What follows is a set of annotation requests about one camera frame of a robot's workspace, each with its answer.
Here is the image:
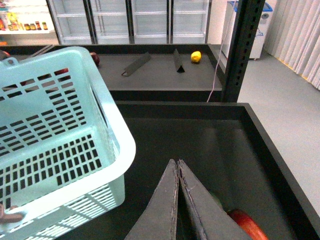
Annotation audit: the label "black front produce tray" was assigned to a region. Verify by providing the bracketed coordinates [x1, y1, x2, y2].
[62, 101, 320, 240]

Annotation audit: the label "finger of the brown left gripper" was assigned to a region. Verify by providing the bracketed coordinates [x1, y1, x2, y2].
[0, 204, 24, 224]

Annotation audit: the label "black rear produce tray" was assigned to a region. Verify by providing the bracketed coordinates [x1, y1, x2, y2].
[0, 44, 224, 106]

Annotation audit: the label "black flat divider bracket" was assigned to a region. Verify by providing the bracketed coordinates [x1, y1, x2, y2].
[121, 52, 151, 77]

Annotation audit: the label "pink cable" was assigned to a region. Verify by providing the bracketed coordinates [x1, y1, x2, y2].
[206, 0, 239, 103]

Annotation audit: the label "large red yellow apple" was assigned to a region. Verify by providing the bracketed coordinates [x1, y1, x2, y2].
[227, 209, 269, 240]

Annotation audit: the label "black perforated rack post right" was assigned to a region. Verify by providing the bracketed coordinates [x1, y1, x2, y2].
[220, 0, 264, 103]

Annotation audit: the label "black triangular divider bracket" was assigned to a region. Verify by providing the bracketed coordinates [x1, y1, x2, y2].
[173, 49, 185, 73]

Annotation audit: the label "black produce tray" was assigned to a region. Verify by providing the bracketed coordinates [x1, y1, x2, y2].
[0, 44, 224, 106]
[62, 101, 320, 240]

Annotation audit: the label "jars on shelf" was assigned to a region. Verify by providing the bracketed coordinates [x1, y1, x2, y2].
[0, 11, 50, 32]

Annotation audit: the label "dark plum right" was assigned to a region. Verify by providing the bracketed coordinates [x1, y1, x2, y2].
[90, 52, 100, 67]

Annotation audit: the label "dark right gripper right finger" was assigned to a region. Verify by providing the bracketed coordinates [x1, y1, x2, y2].
[177, 160, 251, 240]

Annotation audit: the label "light blue plastic basket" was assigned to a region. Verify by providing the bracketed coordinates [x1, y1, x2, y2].
[0, 46, 137, 240]

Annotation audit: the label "glass door refrigerator row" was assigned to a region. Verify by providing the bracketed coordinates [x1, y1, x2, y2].
[47, 0, 212, 45]

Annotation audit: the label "yellow lemon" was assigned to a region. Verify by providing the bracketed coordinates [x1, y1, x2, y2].
[190, 51, 202, 64]

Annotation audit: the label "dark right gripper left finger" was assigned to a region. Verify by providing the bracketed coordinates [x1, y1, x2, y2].
[125, 159, 179, 240]

